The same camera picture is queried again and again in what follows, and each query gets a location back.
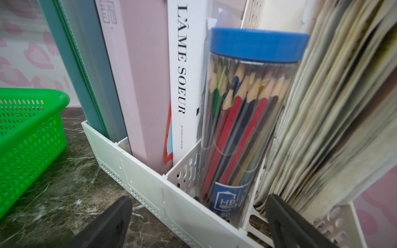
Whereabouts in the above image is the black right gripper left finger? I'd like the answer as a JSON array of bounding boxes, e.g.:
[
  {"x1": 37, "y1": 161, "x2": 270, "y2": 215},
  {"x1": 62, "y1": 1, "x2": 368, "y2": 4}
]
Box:
[{"x1": 65, "y1": 196, "x2": 132, "y2": 248}]

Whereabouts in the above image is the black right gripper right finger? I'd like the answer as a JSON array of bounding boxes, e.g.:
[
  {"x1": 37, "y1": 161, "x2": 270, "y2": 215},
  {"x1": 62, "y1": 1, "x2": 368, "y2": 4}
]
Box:
[{"x1": 265, "y1": 194, "x2": 336, "y2": 248}]

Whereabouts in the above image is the green plastic basket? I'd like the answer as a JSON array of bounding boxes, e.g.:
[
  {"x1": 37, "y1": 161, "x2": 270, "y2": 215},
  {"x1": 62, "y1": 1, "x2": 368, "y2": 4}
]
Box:
[{"x1": 1, "y1": 88, "x2": 70, "y2": 216}]

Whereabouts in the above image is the white plastic file organizer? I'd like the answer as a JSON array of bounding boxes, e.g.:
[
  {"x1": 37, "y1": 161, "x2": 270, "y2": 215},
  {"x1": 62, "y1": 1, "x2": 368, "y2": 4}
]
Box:
[{"x1": 81, "y1": 120, "x2": 369, "y2": 248}]

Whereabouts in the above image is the stack of worn papers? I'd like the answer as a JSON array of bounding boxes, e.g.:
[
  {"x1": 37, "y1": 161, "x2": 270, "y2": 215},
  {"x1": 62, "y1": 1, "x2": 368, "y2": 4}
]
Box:
[{"x1": 254, "y1": 1, "x2": 397, "y2": 221}]

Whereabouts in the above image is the pencil tube with blue lid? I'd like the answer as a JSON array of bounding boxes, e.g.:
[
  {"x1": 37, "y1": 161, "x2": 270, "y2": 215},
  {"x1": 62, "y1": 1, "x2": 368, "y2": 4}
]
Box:
[{"x1": 198, "y1": 27, "x2": 310, "y2": 221}]

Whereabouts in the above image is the pink book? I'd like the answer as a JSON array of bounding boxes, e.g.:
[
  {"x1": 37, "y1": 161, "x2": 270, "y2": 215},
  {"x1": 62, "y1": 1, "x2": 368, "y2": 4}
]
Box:
[{"x1": 95, "y1": 1, "x2": 172, "y2": 174}]

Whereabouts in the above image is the teal zip folder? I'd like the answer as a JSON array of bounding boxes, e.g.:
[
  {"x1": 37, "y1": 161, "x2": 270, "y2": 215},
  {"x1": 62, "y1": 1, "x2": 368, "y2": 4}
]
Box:
[{"x1": 38, "y1": 1, "x2": 127, "y2": 142}]

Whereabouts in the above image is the white book L'ame Soeur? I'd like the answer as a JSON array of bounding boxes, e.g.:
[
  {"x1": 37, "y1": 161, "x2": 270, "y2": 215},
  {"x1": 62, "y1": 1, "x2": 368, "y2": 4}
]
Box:
[{"x1": 167, "y1": 1, "x2": 209, "y2": 164}]

